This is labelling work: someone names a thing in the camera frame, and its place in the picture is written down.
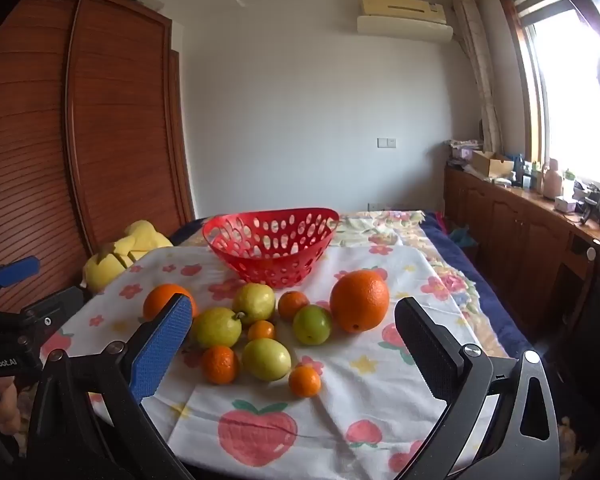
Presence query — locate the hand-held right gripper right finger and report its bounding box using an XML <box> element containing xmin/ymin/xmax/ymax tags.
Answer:
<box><xmin>394</xmin><ymin>297</ymin><xmax>562</xmax><ymax>480</ymax></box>

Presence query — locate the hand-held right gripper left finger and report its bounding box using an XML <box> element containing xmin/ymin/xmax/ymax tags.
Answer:
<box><xmin>17</xmin><ymin>292</ymin><xmax>196</xmax><ymax>480</ymax></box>

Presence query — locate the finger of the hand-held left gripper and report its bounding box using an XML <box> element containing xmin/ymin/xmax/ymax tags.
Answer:
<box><xmin>0</xmin><ymin>256</ymin><xmax>42</xmax><ymax>288</ymax></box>
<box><xmin>22</xmin><ymin>286</ymin><xmax>86</xmax><ymax>346</ymax></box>

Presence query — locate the medium orange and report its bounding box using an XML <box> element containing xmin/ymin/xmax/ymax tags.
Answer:
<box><xmin>143</xmin><ymin>284</ymin><xmax>199</xmax><ymax>322</ymax></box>

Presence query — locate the yellow-green lemon with stem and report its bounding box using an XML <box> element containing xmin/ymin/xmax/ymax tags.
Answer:
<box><xmin>190</xmin><ymin>307</ymin><xmax>246</xmax><ymax>349</ymax></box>

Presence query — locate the large orange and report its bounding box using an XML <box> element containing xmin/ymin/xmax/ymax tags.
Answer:
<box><xmin>329</xmin><ymin>269</ymin><xmax>391</xmax><ymax>334</ymax></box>

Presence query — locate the round green lemon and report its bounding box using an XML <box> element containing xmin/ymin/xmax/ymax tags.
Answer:
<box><xmin>293</xmin><ymin>304</ymin><xmax>334</xmax><ymax>346</ymax></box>

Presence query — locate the red perforated plastic basket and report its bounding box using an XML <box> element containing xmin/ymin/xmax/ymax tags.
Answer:
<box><xmin>202</xmin><ymin>207</ymin><xmax>341</xmax><ymax>289</ymax></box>

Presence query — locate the person's left hand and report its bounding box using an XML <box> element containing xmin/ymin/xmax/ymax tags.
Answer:
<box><xmin>0</xmin><ymin>376</ymin><xmax>22</xmax><ymax>437</ymax></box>

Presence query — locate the small tangerine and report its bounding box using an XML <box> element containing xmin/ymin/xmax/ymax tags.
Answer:
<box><xmin>288</xmin><ymin>364</ymin><xmax>322</xmax><ymax>399</ymax></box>
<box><xmin>278</xmin><ymin>290</ymin><xmax>311</xmax><ymax>322</ymax></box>
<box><xmin>247</xmin><ymin>320</ymin><xmax>277</xmax><ymax>343</ymax></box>
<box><xmin>202</xmin><ymin>345</ymin><xmax>240</xmax><ymax>386</ymax></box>

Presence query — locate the strawberry print white cloth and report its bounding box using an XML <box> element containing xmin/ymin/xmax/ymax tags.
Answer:
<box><xmin>45</xmin><ymin>242</ymin><xmax>536</xmax><ymax>476</ymax></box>

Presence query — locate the yellow plush toy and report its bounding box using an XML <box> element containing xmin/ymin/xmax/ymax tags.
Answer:
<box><xmin>82</xmin><ymin>220</ymin><xmax>175</xmax><ymax>293</ymax></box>

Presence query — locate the teal cloth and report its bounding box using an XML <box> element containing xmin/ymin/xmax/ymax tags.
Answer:
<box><xmin>450</xmin><ymin>225</ymin><xmax>480</xmax><ymax>250</ymax></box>

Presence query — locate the floral blanket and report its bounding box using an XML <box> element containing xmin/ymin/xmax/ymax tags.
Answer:
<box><xmin>172</xmin><ymin>210</ymin><xmax>511</xmax><ymax>361</ymax></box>

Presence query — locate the brown wooden wardrobe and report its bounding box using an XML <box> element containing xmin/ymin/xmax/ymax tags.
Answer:
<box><xmin>0</xmin><ymin>0</ymin><xmax>196</xmax><ymax>311</ymax></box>

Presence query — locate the brown wooden cabinet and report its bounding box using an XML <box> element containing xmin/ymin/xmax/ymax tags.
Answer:
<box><xmin>442</xmin><ymin>165</ymin><xmax>600</xmax><ymax>341</ymax></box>

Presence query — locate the black chair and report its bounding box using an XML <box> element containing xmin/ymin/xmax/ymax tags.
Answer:
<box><xmin>550</xmin><ymin>240</ymin><xmax>600</xmax><ymax>411</ymax></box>

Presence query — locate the open cardboard box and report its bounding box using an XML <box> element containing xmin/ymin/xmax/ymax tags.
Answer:
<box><xmin>472</xmin><ymin>150</ymin><xmax>515</xmax><ymax>178</ymax></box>

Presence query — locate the pink bottle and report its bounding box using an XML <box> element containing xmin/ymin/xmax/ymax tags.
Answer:
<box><xmin>542</xmin><ymin>158</ymin><xmax>563</xmax><ymax>198</ymax></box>

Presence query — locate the black tripod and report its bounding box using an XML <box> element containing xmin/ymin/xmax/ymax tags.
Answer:
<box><xmin>575</xmin><ymin>190</ymin><xmax>600</xmax><ymax>226</ymax></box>

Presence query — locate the patterned beige curtain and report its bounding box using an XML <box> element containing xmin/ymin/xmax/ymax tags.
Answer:
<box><xmin>452</xmin><ymin>0</ymin><xmax>503</xmax><ymax>156</ymax></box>

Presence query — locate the wooden frame window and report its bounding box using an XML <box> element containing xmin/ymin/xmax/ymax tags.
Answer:
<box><xmin>497</xmin><ymin>0</ymin><xmax>600</xmax><ymax>196</ymax></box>

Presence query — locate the wall air conditioner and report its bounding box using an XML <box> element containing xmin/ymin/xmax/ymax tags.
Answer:
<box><xmin>356</xmin><ymin>0</ymin><xmax>454</xmax><ymax>42</ymax></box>

